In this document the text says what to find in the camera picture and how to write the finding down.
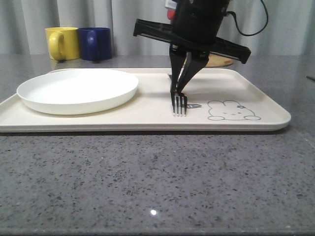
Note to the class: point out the cream rabbit tray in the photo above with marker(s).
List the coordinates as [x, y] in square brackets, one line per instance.
[219, 100]

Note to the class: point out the grey curtain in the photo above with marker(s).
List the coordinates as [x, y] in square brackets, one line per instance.
[271, 27]

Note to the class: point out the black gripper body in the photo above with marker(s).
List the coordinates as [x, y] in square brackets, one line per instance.
[195, 27]

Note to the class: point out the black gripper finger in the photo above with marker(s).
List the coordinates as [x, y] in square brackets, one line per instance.
[194, 63]
[177, 60]

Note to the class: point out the dark blue mug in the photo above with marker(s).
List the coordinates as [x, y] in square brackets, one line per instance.
[95, 43]

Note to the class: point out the silver fork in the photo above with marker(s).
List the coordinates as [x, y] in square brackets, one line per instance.
[179, 100]

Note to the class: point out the wooden mug tree stand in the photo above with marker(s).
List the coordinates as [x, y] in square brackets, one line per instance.
[218, 61]

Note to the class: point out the red mug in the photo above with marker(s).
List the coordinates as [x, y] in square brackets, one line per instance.
[170, 14]

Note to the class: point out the white round plate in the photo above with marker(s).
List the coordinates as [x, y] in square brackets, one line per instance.
[78, 91]

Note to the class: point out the yellow mug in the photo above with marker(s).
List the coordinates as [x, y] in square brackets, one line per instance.
[63, 43]

